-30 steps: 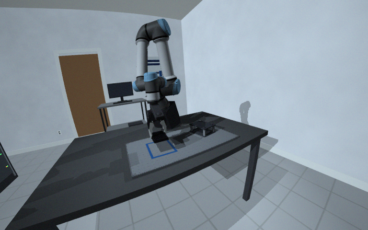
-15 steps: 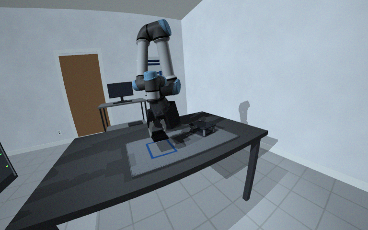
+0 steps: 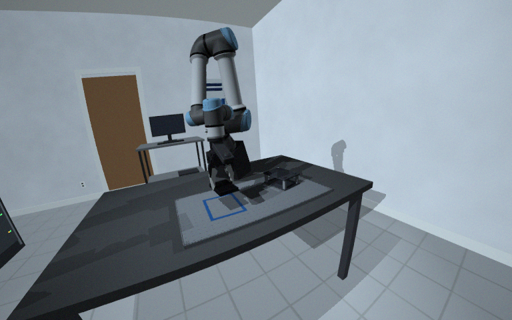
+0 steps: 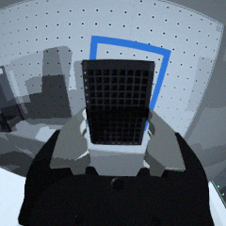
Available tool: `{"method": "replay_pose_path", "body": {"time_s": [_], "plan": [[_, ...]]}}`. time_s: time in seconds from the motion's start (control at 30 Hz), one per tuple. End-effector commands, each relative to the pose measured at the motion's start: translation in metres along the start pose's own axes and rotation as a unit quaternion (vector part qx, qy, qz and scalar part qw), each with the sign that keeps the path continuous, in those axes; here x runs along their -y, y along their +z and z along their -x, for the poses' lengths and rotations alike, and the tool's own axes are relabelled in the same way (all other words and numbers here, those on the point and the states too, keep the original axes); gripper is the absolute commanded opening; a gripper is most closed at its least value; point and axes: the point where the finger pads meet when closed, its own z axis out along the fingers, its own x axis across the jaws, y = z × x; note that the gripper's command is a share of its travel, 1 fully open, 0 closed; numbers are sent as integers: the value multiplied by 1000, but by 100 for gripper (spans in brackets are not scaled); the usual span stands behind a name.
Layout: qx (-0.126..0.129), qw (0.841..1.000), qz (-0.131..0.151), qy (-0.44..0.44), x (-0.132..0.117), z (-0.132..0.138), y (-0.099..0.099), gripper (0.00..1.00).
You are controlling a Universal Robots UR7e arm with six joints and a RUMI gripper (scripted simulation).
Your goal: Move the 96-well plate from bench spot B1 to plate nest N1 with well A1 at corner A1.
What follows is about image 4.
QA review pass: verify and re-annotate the black well plate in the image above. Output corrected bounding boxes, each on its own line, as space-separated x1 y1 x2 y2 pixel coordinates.
82 59 155 145

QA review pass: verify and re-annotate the blue tape rectangle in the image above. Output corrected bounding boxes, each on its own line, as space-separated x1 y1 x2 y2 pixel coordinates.
89 36 171 110

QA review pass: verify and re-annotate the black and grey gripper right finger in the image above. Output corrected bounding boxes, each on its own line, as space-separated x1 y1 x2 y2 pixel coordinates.
143 108 215 226

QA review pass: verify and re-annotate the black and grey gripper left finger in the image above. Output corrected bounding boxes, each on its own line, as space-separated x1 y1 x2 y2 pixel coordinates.
18 107 90 226

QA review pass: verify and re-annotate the grey perforated base plate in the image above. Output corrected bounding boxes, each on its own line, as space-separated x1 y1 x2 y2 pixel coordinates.
0 0 224 142

